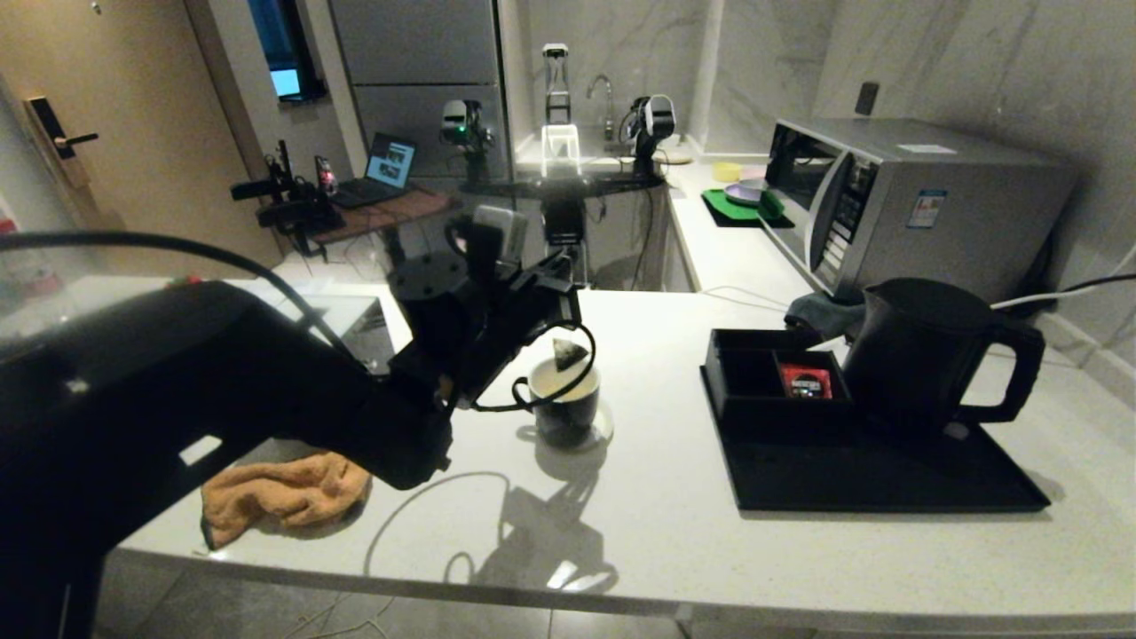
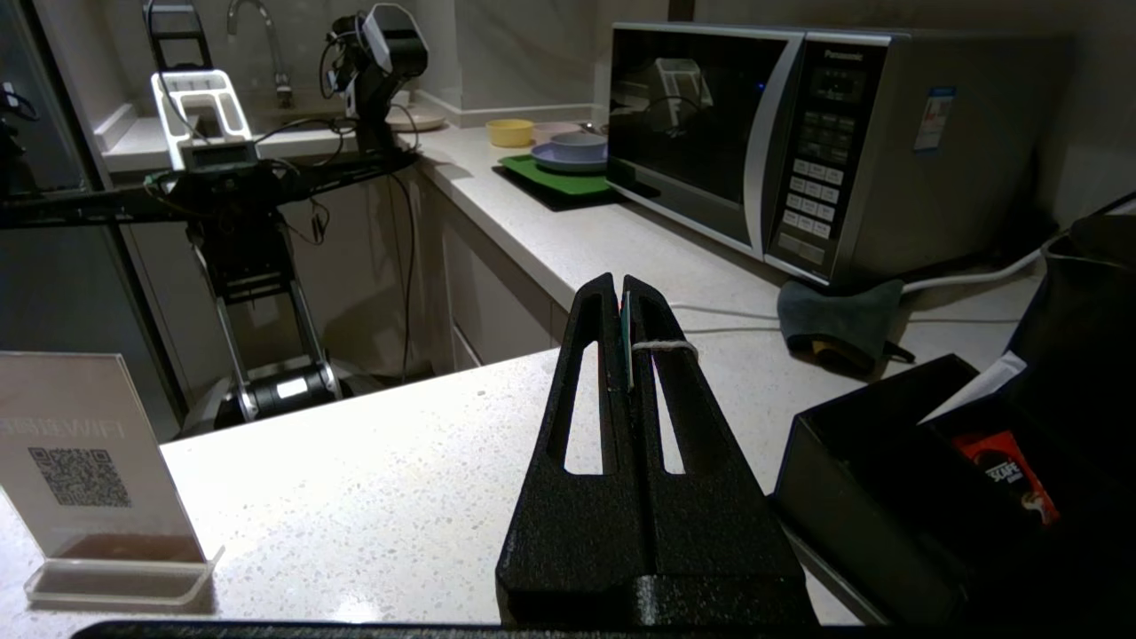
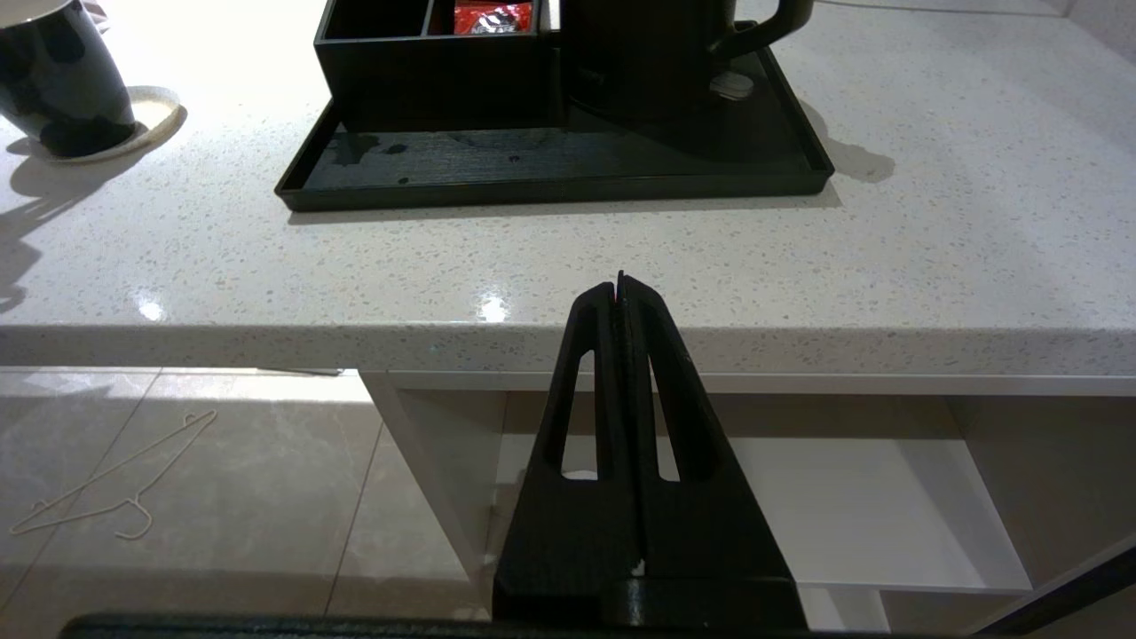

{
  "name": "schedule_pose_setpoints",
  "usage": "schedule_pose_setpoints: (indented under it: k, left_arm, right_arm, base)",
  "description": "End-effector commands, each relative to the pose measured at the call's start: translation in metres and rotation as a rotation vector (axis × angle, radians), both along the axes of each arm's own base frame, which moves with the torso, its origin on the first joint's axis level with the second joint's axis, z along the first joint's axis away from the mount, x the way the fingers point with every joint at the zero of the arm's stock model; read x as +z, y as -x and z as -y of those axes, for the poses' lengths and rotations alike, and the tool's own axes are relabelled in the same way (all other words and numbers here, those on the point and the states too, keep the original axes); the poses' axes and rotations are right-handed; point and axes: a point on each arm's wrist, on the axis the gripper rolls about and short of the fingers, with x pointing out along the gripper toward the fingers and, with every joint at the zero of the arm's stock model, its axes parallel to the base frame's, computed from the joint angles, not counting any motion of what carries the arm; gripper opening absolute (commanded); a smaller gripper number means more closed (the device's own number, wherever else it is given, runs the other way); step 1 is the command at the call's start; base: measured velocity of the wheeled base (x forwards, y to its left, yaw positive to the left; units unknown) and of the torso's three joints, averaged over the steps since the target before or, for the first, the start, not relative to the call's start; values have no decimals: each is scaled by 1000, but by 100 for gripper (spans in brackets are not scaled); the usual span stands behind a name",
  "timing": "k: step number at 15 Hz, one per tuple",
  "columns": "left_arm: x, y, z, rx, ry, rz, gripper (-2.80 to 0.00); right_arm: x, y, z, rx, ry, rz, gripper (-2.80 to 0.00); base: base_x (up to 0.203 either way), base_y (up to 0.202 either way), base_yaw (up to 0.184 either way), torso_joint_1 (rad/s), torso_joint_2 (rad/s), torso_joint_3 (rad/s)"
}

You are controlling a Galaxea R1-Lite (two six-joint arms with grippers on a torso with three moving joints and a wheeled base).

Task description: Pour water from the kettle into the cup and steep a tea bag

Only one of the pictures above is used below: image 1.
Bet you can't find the black mug white inside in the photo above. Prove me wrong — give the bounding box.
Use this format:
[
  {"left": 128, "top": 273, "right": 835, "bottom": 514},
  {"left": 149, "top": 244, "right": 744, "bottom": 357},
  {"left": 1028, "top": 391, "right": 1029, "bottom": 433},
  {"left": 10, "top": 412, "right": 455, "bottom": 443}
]
[{"left": 513, "top": 362, "right": 602, "bottom": 447}]

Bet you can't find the black electric kettle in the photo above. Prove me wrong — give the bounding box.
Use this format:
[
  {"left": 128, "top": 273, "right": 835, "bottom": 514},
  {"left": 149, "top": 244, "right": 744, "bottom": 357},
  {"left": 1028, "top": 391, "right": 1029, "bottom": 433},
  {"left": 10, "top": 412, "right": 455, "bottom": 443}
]
[{"left": 841, "top": 278, "right": 1046, "bottom": 442}]

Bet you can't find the red tea packet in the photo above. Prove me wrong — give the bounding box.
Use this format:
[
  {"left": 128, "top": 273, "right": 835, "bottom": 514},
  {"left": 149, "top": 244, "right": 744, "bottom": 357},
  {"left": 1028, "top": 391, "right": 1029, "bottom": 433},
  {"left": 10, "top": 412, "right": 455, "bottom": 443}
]
[{"left": 780, "top": 365, "right": 833, "bottom": 400}]

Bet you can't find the black tissue box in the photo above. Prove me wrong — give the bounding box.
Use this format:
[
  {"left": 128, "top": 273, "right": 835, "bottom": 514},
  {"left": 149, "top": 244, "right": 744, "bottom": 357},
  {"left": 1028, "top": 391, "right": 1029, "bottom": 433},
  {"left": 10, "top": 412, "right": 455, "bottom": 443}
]
[{"left": 311, "top": 296, "right": 400, "bottom": 374}]

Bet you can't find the brown wooden side table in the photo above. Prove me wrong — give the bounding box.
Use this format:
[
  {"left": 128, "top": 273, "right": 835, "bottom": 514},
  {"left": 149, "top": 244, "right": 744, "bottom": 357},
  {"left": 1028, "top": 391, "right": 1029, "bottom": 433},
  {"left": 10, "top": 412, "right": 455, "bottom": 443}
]
[{"left": 311, "top": 186, "right": 462, "bottom": 285}]

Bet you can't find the chrome faucet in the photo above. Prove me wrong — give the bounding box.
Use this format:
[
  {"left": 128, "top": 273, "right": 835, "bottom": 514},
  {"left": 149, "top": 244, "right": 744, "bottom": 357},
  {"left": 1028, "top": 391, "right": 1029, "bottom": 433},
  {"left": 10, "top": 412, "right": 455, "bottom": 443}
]
[{"left": 586, "top": 75, "right": 619, "bottom": 143}]

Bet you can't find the grey device green light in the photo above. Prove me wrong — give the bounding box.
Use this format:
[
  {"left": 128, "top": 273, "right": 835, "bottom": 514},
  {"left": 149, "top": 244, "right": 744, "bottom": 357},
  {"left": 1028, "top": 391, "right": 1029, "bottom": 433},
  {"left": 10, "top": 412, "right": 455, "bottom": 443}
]
[{"left": 440, "top": 98, "right": 494, "bottom": 154}]

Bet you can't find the green mat black edge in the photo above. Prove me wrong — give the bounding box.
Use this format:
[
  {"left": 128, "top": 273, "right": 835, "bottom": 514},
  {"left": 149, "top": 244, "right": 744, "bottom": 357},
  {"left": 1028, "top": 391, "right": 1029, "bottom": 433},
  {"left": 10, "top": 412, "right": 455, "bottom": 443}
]
[{"left": 701, "top": 189, "right": 794, "bottom": 231}]

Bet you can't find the black laptop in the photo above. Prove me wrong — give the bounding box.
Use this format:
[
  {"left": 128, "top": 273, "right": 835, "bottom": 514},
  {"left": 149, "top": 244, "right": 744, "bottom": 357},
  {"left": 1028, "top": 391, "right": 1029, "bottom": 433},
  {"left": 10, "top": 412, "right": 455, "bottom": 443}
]
[{"left": 330, "top": 131, "right": 417, "bottom": 209}]

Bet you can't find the black compartment box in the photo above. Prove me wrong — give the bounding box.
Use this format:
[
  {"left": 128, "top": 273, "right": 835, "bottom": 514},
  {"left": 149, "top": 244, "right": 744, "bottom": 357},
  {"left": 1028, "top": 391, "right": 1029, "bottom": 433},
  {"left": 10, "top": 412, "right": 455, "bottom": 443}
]
[{"left": 706, "top": 328, "right": 855, "bottom": 429}]

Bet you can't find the grey refrigerator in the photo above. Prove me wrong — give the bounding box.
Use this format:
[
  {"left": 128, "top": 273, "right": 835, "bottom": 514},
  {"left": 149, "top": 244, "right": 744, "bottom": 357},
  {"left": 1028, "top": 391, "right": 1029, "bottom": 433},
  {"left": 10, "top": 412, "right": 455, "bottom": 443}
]
[{"left": 306, "top": 0, "right": 523, "bottom": 287}]

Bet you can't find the dark grey cloth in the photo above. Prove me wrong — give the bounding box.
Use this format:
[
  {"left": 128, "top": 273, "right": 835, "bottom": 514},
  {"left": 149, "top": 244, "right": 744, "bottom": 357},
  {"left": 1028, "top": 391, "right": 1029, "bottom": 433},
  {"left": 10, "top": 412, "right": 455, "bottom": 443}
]
[{"left": 785, "top": 293, "right": 866, "bottom": 343}]

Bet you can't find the orange terry cloth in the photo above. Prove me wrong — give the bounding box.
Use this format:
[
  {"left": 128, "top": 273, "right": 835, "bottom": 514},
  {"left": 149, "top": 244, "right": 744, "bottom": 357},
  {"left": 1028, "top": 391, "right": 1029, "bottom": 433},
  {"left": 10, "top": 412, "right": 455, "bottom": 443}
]
[{"left": 202, "top": 451, "right": 375, "bottom": 549}]

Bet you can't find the black serving tray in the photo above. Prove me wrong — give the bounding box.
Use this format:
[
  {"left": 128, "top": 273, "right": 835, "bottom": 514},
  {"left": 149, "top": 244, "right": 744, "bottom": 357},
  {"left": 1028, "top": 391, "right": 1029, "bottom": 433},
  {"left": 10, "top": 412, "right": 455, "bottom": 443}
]
[{"left": 701, "top": 368, "right": 1051, "bottom": 514}]

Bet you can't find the dark framed blue screen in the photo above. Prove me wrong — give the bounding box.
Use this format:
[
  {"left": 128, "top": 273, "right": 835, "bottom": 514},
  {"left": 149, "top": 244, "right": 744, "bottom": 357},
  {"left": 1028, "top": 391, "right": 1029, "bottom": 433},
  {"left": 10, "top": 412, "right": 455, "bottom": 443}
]
[{"left": 247, "top": 0, "right": 325, "bottom": 101}]

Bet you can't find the silver microwave oven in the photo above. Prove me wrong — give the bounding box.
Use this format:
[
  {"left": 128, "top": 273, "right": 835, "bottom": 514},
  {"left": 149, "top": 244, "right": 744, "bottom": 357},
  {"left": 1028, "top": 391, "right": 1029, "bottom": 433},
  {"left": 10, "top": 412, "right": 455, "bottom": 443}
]
[{"left": 764, "top": 119, "right": 1079, "bottom": 306}]

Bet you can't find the tan wooden door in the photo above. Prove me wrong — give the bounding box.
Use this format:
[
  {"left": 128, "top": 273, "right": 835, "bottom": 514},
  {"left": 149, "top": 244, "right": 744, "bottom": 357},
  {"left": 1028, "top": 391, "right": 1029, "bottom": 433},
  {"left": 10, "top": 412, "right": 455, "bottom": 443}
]
[{"left": 0, "top": 0, "right": 285, "bottom": 278}]

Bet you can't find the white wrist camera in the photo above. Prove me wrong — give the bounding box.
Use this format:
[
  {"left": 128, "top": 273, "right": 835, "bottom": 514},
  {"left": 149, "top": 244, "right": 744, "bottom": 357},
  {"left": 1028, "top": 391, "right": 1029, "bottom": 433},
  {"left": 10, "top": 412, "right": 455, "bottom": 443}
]
[{"left": 448, "top": 206, "right": 529, "bottom": 267}]

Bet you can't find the black round pedestal table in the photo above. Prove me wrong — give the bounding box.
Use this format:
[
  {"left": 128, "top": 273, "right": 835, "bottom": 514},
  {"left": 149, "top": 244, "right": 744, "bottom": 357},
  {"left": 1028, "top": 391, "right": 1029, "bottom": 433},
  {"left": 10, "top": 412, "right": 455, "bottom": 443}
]
[{"left": 461, "top": 171, "right": 667, "bottom": 290}]

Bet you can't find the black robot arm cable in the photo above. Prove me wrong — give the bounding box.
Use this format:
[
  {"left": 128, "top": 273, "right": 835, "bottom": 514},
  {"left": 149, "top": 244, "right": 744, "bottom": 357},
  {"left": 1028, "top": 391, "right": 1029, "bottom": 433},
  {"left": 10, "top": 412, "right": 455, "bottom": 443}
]
[{"left": 0, "top": 229, "right": 597, "bottom": 415}]

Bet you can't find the thick white cable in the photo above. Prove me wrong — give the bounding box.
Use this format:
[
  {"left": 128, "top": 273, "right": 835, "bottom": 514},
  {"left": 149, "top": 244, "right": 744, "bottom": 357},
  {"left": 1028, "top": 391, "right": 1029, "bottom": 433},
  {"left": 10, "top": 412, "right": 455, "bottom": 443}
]
[{"left": 990, "top": 286, "right": 1101, "bottom": 312}]

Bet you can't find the black door lock handle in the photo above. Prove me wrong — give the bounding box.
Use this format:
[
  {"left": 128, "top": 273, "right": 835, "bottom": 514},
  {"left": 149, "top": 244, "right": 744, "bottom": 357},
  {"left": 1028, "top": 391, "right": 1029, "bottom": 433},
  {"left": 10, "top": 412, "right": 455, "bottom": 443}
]
[{"left": 25, "top": 96, "right": 101, "bottom": 189}]

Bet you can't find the black power cable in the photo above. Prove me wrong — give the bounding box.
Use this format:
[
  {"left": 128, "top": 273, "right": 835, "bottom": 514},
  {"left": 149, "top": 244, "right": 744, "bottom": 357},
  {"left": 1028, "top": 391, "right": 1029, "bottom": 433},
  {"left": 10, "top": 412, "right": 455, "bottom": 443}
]
[{"left": 1056, "top": 273, "right": 1136, "bottom": 296}]

